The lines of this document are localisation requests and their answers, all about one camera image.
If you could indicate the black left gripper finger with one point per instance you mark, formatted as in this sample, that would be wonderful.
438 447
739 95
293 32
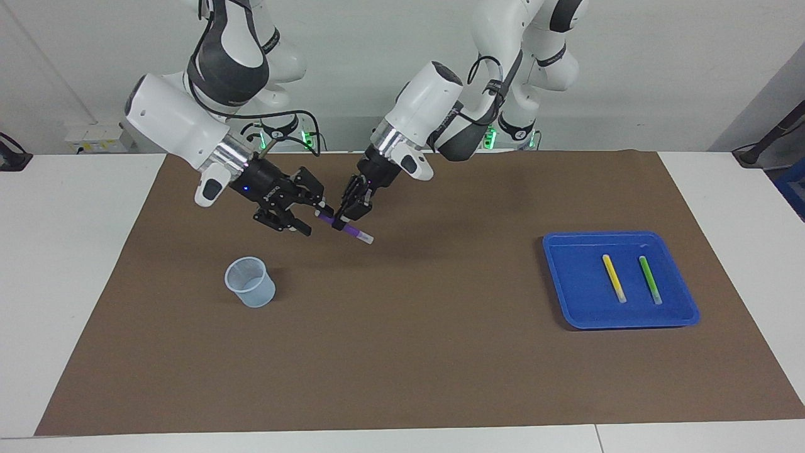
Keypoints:
349 204
366 202

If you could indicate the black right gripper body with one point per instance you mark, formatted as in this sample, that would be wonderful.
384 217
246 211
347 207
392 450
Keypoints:
267 189

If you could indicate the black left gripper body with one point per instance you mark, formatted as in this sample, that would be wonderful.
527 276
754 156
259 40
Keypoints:
377 173

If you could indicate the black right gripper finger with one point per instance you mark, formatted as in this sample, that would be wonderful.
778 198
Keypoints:
283 222
313 189

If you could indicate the purple pen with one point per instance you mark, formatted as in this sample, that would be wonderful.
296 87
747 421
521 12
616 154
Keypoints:
355 233

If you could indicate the yellow pen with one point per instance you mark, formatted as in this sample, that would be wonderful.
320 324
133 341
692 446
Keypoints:
614 279

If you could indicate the green pen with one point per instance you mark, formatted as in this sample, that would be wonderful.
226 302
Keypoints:
650 280

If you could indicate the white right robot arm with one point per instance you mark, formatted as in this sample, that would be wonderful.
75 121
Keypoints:
182 126

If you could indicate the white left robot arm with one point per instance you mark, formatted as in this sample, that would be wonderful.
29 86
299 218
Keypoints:
440 100

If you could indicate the translucent plastic cup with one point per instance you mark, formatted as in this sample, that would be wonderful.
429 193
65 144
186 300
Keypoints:
251 289

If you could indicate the brown table mat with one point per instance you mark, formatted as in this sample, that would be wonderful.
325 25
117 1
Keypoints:
402 346

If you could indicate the white power strip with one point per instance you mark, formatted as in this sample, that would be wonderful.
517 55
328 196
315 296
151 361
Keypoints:
97 137

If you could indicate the blue plastic tray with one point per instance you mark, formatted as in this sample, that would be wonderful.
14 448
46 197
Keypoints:
566 296

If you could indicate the black stand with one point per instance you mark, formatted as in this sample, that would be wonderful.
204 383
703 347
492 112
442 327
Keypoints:
755 154

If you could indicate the blue box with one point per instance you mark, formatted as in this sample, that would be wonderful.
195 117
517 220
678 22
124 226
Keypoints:
793 189

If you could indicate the black clamp mount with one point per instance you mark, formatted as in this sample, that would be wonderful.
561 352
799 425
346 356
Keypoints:
12 160

